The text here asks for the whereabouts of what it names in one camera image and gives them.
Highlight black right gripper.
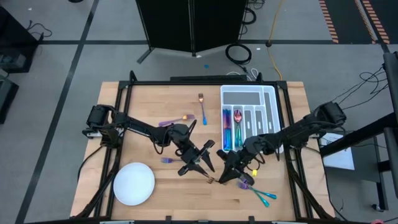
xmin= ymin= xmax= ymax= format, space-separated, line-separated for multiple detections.
xmin=218 ymin=146 xmax=259 ymax=184

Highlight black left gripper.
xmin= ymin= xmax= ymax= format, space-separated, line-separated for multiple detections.
xmin=177 ymin=144 xmax=216 ymax=177

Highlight purple-handled iridescent fork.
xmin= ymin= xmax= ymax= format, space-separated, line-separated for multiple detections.
xmin=157 ymin=113 xmax=196 ymax=128

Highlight white round plate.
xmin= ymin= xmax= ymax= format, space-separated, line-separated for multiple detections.
xmin=113 ymin=162 xmax=156 ymax=207

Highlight white plastic cutlery tray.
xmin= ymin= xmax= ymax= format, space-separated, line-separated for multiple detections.
xmin=220 ymin=84 xmax=284 ymax=154

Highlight white paper box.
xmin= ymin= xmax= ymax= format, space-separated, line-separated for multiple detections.
xmin=319 ymin=131 xmax=356 ymax=171

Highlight black folding partition screen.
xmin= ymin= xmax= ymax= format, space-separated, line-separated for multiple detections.
xmin=135 ymin=0 xmax=249 ymax=65

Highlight black metal stand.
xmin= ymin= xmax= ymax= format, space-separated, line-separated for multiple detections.
xmin=319 ymin=51 xmax=398 ymax=212

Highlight black equipment box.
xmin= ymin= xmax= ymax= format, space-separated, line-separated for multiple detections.
xmin=0 ymin=76 xmax=20 ymax=124

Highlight black desk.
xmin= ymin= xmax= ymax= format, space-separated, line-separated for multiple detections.
xmin=0 ymin=5 xmax=40 ymax=74

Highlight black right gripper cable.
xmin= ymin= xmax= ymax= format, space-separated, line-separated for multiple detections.
xmin=245 ymin=136 xmax=282 ymax=178

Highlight black metal table frame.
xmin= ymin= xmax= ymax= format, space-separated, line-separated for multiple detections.
xmin=70 ymin=70 xmax=336 ymax=220

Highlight white floor cable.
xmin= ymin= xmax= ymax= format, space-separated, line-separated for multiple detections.
xmin=226 ymin=67 xmax=259 ymax=82

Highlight black coiled floor cable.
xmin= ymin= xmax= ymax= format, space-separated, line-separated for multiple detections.
xmin=224 ymin=42 xmax=252 ymax=65

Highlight yellow power cable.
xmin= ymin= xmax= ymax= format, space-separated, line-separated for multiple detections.
xmin=266 ymin=0 xmax=286 ymax=81

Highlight black floor cables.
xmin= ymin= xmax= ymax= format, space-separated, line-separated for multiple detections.
xmin=332 ymin=63 xmax=391 ymax=111

